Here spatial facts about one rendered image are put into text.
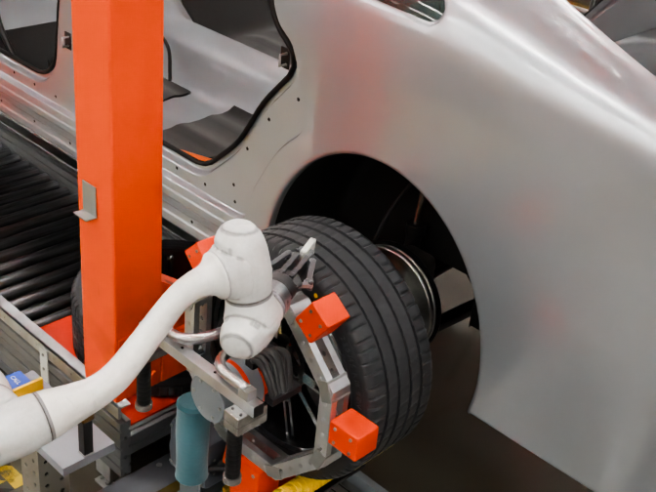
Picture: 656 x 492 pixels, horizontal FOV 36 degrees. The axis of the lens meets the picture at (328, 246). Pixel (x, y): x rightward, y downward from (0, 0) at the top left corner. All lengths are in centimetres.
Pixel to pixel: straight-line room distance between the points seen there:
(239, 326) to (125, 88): 74
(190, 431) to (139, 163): 70
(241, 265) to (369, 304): 48
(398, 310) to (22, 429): 95
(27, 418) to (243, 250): 51
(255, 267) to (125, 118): 68
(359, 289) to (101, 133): 75
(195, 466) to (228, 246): 88
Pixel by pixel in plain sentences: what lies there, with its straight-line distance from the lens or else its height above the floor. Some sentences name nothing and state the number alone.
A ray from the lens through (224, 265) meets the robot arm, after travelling 202.
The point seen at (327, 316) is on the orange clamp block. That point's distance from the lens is 228.
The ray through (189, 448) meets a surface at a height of 62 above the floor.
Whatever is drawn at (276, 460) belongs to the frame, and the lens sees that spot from 267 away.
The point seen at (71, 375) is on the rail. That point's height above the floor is 36.
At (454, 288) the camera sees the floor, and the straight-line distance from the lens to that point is 464.
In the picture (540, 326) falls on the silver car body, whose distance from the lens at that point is 244.
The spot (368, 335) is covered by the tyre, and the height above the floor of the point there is 106.
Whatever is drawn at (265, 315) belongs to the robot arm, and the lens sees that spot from 210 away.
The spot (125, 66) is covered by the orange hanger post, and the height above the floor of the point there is 153.
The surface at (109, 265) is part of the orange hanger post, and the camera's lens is 274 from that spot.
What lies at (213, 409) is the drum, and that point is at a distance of 248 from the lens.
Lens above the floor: 241
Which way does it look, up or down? 30 degrees down
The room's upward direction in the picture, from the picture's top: 6 degrees clockwise
